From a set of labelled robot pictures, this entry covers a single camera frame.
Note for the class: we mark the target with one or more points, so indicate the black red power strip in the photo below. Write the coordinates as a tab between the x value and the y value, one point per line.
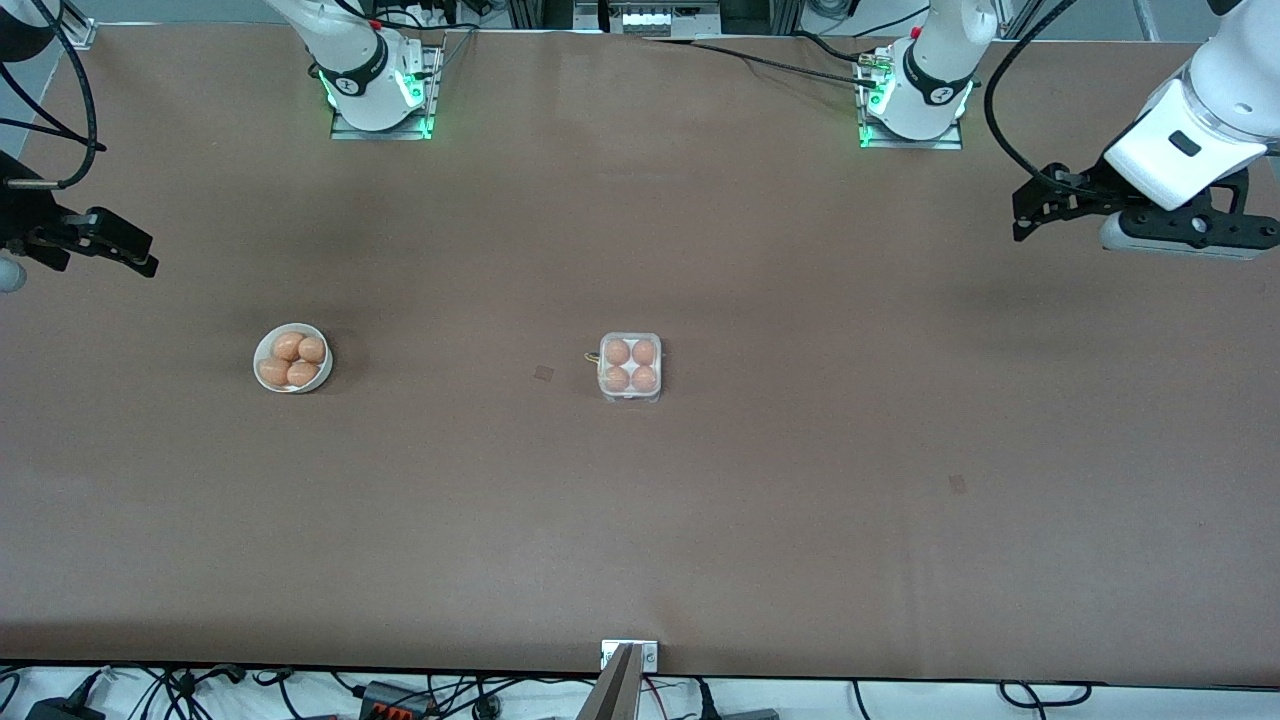
385	700

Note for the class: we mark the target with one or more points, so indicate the white corner bracket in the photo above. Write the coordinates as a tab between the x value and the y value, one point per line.
78	33

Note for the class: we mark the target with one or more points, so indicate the small metal bracket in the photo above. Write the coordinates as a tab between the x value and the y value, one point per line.
645	655

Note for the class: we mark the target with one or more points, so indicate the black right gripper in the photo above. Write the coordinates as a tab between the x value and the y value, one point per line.
22	215

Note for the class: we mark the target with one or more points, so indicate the black power adapter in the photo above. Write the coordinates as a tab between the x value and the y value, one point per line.
60	712

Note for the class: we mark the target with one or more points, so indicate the clear plastic egg carton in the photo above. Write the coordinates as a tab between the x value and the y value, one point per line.
630	398

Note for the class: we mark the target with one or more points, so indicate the grey camera pole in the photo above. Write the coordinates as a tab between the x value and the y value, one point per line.
612	695

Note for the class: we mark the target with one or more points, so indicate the brown egg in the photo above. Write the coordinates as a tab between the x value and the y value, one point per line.
617	351
302	374
645	378
312	349
273	371
645	351
616	379
288	346

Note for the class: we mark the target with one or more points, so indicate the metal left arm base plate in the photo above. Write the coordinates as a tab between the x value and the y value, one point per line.
940	143

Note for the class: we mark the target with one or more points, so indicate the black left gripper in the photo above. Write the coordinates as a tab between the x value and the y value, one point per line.
1093	190

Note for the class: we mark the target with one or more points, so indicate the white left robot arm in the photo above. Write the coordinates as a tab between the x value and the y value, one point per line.
1180	150

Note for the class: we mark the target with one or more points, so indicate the grey control box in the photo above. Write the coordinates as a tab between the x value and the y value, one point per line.
645	18

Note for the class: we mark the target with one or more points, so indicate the white round bowl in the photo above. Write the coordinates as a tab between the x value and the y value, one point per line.
320	381

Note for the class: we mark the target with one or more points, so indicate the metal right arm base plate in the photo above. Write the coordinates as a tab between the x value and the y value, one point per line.
380	133

